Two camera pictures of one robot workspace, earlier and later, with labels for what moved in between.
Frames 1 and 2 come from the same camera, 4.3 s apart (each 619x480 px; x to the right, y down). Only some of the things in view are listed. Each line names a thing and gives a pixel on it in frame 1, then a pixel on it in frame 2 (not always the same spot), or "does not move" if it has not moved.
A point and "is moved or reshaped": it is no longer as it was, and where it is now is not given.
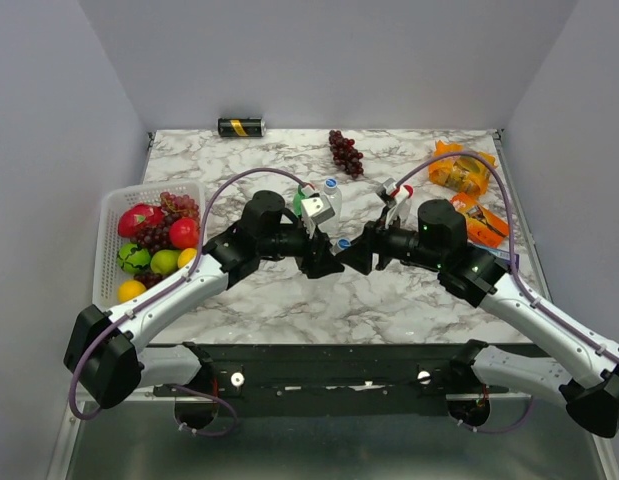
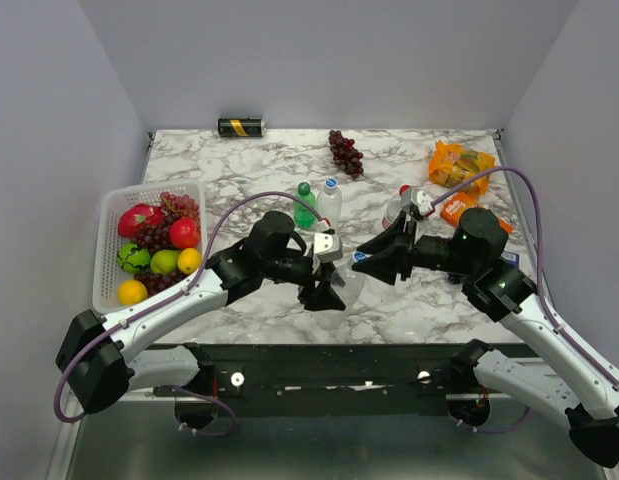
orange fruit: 130,289 does not move
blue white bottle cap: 344,243 is moved or reshaped
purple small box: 502,255 does not move
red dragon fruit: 137,216 does not move
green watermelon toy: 132,258 does not move
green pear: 165,262 does not move
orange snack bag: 460,173 does not move
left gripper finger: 322,264 to 322,298
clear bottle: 342,244 is moved or reshaped
